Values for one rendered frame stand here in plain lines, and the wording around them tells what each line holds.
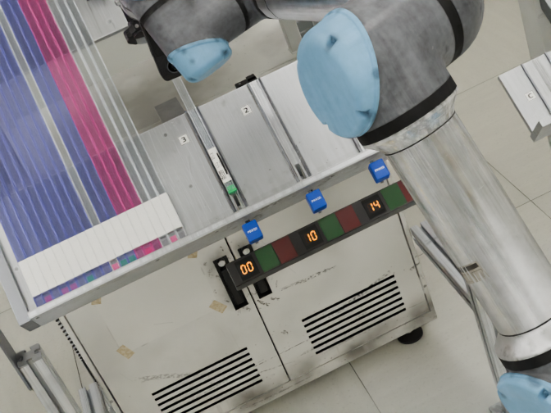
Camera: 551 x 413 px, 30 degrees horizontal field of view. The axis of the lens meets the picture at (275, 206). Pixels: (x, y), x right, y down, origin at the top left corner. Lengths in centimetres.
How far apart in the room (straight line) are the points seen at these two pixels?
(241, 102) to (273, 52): 63
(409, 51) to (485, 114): 198
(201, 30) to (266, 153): 33
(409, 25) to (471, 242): 23
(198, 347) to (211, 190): 56
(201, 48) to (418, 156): 42
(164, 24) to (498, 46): 207
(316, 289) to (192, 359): 29
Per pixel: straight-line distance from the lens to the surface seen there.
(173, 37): 137
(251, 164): 162
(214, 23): 138
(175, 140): 164
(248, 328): 211
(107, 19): 174
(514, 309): 111
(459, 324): 234
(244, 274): 159
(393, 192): 162
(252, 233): 158
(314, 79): 105
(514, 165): 276
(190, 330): 207
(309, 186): 159
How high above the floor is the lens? 158
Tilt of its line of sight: 33 degrees down
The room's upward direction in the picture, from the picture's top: 22 degrees counter-clockwise
